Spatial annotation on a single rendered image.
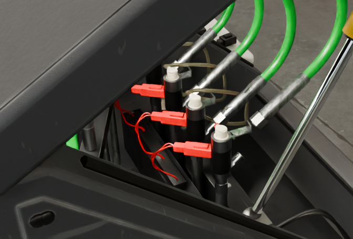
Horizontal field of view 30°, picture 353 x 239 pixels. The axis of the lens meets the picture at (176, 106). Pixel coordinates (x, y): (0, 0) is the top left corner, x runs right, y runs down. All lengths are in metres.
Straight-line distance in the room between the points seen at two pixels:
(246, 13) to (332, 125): 1.01
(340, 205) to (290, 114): 0.19
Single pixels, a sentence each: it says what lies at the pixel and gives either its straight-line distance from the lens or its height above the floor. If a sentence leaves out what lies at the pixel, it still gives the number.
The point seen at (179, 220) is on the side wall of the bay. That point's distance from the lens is 0.41.
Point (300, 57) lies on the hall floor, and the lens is 3.17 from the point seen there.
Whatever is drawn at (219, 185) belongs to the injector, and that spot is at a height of 1.04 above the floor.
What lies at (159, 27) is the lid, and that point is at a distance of 0.30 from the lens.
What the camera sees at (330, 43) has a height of 1.22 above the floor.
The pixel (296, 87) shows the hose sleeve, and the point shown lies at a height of 1.17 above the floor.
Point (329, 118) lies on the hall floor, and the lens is 2.79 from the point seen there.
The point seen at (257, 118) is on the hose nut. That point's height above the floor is 1.13.
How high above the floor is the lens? 1.67
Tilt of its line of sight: 36 degrees down
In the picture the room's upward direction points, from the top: 3 degrees counter-clockwise
